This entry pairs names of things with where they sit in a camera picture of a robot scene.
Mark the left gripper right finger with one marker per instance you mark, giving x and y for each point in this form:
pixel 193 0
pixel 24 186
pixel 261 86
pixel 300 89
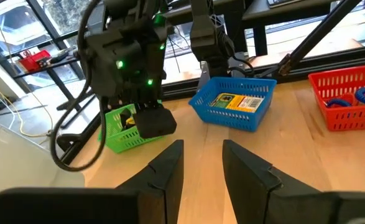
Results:
pixel 250 189

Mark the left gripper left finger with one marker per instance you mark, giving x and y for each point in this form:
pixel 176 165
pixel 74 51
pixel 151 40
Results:
pixel 163 183

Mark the yellow rubber band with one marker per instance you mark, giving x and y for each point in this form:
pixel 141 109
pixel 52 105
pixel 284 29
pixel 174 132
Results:
pixel 129 123

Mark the green plastic basket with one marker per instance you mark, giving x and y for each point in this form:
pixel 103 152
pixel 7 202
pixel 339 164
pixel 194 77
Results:
pixel 123 140

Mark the blue plastic basket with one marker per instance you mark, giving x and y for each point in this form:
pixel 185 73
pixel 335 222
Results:
pixel 232 121

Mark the Crayola crayon box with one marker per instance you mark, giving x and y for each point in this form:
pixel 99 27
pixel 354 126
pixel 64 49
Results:
pixel 236 102

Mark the red plastic basket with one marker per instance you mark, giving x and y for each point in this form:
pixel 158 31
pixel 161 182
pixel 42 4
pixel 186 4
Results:
pixel 356 119

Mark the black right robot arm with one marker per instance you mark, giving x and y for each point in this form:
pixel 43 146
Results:
pixel 123 46

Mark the black side table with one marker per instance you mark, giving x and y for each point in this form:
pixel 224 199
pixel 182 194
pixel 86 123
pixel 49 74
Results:
pixel 58 81

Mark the red storage box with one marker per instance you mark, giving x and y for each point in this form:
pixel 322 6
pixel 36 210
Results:
pixel 31 60

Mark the large window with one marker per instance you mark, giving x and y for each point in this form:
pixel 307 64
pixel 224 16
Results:
pixel 20 25

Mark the black desk frame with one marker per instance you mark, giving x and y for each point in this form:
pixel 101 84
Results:
pixel 309 40

